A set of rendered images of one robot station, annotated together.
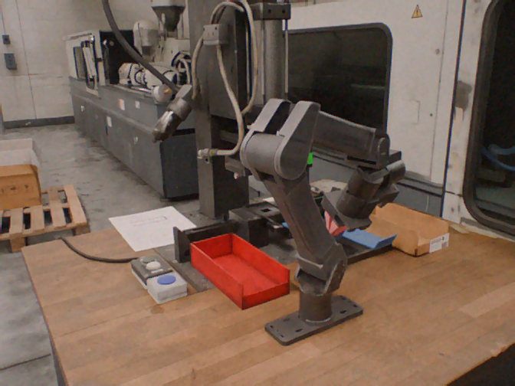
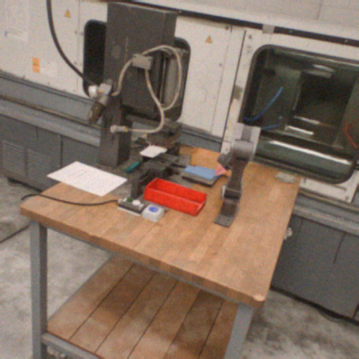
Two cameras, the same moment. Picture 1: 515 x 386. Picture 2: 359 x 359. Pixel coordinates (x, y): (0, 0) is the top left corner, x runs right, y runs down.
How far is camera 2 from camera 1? 1.06 m
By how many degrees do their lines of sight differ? 37
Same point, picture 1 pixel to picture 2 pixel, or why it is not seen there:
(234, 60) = (156, 78)
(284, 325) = (221, 219)
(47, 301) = (97, 233)
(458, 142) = (232, 116)
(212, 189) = (117, 150)
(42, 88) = not seen: outside the picture
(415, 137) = (203, 109)
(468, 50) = (242, 70)
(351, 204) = not seen: hidden behind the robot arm
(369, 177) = not seen: hidden behind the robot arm
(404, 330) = (259, 211)
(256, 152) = (240, 149)
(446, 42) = (226, 61)
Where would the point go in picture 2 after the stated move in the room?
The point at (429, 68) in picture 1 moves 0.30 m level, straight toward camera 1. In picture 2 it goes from (215, 73) to (234, 86)
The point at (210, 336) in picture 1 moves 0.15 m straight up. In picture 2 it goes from (197, 231) to (203, 198)
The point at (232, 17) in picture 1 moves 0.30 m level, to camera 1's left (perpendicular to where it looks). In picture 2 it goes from (159, 54) to (92, 51)
